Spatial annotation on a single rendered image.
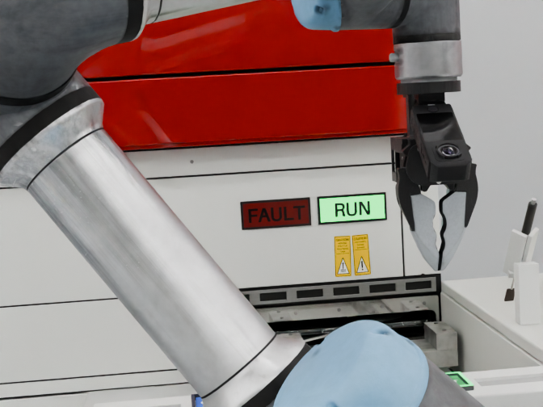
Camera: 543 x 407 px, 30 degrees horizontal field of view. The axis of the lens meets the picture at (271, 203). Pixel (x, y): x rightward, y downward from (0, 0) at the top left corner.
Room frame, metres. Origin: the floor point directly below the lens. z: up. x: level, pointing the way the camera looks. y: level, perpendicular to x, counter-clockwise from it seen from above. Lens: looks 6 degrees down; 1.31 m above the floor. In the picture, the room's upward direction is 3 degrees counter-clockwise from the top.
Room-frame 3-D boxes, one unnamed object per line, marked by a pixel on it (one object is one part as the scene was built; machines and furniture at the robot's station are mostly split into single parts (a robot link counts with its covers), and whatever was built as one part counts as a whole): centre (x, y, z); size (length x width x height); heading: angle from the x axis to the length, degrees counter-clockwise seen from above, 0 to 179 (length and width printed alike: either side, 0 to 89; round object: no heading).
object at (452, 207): (1.15, -0.20, 1.14); 0.06 x 0.03 x 0.09; 5
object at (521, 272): (1.40, -0.35, 1.03); 0.06 x 0.04 x 0.13; 5
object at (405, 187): (1.12, -0.16, 1.19); 0.05 x 0.02 x 0.09; 95
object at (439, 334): (1.62, -0.26, 0.89); 0.08 x 0.03 x 0.03; 5
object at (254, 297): (1.70, -0.06, 0.96); 0.44 x 0.01 x 0.02; 95
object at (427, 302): (1.69, -0.06, 0.89); 0.44 x 0.02 x 0.10; 95
